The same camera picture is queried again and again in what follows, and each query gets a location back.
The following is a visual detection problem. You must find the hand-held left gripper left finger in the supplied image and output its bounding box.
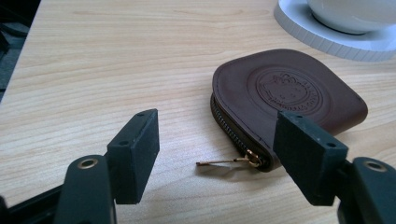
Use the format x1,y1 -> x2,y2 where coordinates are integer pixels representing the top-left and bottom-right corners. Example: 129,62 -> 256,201
53,108 -> 161,224

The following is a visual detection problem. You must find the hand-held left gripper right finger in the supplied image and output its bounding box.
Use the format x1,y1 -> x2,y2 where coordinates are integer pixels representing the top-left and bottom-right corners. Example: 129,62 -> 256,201
273,110 -> 396,224

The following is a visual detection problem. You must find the brown leather zip pouch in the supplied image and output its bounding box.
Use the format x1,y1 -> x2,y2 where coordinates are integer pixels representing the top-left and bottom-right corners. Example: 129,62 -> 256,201
195,49 -> 369,173

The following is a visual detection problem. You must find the white round tray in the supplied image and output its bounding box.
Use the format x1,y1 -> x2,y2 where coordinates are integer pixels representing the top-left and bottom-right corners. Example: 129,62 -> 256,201
274,0 -> 396,63

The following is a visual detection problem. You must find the white bowl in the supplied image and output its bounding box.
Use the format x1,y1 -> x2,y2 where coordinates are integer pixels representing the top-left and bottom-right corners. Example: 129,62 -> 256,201
306,0 -> 396,35

